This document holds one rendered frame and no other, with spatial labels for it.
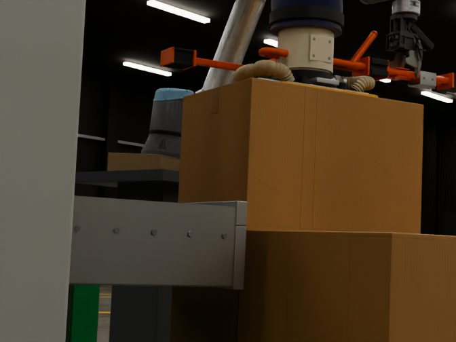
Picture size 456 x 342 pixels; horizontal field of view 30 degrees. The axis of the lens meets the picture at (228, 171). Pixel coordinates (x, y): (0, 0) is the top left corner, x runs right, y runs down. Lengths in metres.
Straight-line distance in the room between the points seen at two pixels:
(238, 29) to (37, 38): 2.28
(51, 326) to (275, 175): 1.28
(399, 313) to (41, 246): 0.87
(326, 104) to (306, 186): 0.24
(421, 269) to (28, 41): 0.99
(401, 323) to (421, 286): 0.09
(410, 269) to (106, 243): 0.65
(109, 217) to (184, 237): 0.19
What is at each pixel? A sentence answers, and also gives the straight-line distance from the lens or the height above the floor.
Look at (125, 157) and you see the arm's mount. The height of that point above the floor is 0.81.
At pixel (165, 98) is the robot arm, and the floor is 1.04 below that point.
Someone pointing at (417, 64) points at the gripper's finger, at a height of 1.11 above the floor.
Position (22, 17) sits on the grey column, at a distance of 1.07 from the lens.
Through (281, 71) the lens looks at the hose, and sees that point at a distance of 2.41.
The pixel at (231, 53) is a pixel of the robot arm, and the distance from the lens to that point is 3.31.
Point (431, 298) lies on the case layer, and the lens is 1.78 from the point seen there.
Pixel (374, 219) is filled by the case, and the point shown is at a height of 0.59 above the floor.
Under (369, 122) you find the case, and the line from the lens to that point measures 2.45.
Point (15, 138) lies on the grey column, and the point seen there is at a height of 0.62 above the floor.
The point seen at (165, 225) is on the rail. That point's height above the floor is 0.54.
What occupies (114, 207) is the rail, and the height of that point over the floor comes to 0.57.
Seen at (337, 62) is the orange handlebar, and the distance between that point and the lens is 2.64.
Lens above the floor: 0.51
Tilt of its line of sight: 5 degrees up
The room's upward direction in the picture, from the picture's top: 3 degrees clockwise
